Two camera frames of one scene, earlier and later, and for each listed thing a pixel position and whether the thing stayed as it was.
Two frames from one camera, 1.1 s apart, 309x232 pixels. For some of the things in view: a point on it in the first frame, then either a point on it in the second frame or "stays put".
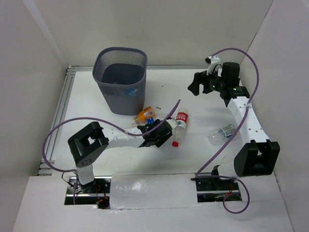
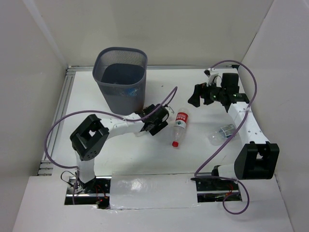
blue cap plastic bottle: [131, 92] stays put
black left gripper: [163, 129] -> [159, 121]
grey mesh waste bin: [120, 72] stays put
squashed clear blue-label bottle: [219, 137] stays put
